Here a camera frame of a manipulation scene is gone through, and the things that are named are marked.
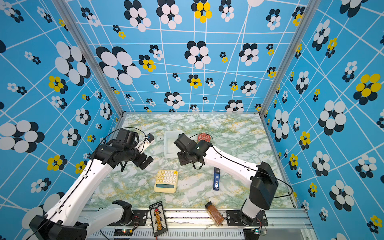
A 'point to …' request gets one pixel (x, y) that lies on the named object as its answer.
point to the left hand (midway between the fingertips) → (146, 152)
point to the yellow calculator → (166, 181)
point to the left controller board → (123, 232)
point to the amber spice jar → (215, 214)
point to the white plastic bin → (170, 149)
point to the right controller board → (251, 234)
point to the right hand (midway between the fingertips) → (184, 157)
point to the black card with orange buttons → (158, 218)
